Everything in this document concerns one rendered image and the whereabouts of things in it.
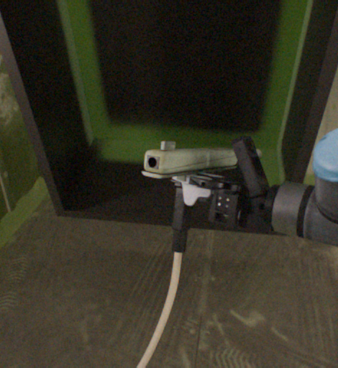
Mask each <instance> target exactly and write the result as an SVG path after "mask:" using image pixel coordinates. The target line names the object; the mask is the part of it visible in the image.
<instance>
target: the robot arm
mask: <svg viewBox="0 0 338 368"><path fill-rule="evenodd" d="M232 146H233V149H234V153H235V155H236V158H237V161H238V163H239V166H240V170H241V172H242V173H243V175H244V178H239V177H233V176H225V175H215V174H208V173H198V175H186V182H183V181H180V180H178V179H176V178H177V176H175V177H173V179H175V180H176V181H178V182H181V184H183V195H184V201H185V203H186V205H187V206H192V205H193V204H194V203H195V202H196V201H197V199H199V200H200V201H201V202H205V201H207V200H208V198H209V197H210V196H211V194H214V197H213V200H211V209H210V211H209V221H210V222H214V223H217V224H222V225H225V226H230V227H236V226H241V227H244V228H247V229H252V230H255V231H258V232H261V233H264V234H269V233H270V232H273V231H277V232H279V233H282V234H288V235H291V236H296V237H301V238H304V239H309V240H312V241H315V242H321V243H324V244H329V245H332V246H336V247H338V129H335V130H334V131H332V132H329V133H327V134H325V135H324V136H323V137H322V138H321V140H320V141H319V142H318V144H317V146H316V148H315V150H314V162H313V171H314V175H315V186H314V185H305V184H300V183H292V182H288V181H285V182H284V183H282V184H281V185H276V184H274V185H273V186H272V187H270V184H268V180H267V178H266V176H265V172H264V170H263V168H262V164H261V161H260V158H259V156H258V153H257V149H255V144H254V142H253V140H252V137H249V136H241V137H238V138H236V139H233V140H232ZM215 212H216V219H220V220H221V219H222V218H225V219H226V220H227V223H223V222H220V221H215V220H214V218H215Z"/></svg>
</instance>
